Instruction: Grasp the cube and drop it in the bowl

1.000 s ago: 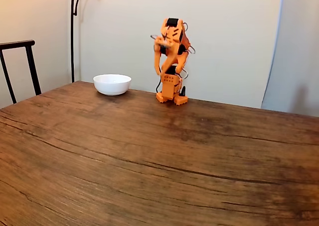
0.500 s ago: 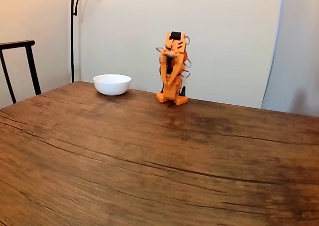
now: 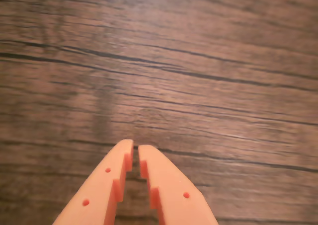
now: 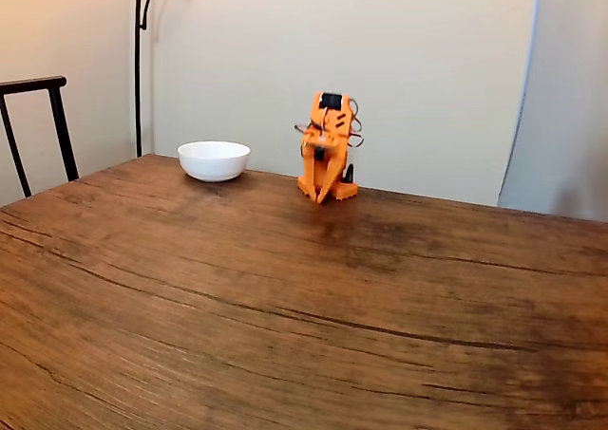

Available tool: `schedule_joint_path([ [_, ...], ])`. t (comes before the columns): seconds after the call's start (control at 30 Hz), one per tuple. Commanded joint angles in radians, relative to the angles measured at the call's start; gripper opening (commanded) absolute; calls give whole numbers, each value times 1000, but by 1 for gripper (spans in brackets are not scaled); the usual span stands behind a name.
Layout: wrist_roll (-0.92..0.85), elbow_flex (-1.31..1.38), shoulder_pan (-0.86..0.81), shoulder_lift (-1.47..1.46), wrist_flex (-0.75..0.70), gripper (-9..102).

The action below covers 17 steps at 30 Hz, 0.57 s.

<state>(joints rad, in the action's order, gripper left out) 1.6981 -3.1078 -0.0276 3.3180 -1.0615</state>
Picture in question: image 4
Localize white bowl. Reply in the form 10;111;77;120
177;140;251;183

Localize black floor lamp pole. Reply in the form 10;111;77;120
134;0;159;159

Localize pale grey curtain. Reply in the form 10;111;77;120
497;0;608;223

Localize black wooden chair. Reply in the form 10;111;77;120
0;75;81;198

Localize red black servo wires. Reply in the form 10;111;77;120
349;100;368;149

